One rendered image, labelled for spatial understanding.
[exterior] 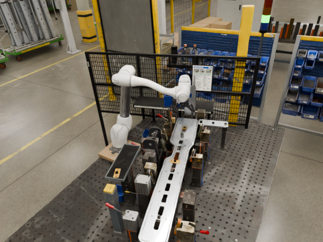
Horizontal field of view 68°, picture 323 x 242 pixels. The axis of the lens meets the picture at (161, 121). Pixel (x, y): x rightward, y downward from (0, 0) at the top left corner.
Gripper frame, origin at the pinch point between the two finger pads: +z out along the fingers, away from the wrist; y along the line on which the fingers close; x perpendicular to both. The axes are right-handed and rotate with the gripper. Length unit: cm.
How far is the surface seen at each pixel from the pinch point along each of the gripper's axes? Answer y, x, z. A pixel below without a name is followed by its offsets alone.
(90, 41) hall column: -441, 603, 104
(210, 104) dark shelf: 22, 47, 11
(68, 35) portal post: -455, 502, 60
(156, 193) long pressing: -6, -81, 14
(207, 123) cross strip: 20.9, 14.0, 14.3
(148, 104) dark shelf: -47, 36, 11
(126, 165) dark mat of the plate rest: -30, -74, -2
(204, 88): 13, 54, -4
